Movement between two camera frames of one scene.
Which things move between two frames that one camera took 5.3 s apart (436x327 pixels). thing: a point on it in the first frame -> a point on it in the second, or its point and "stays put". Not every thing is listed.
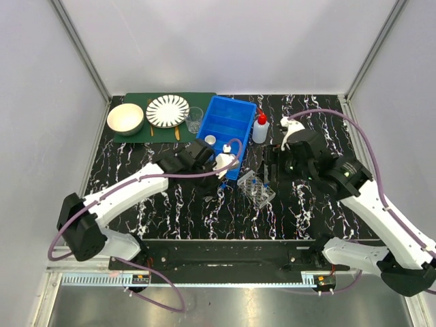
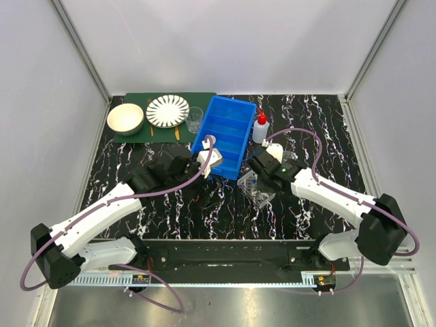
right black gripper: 273,154 -> 265,187
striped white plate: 167,111 stays put
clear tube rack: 256,189 stays put
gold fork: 152,128 stays put
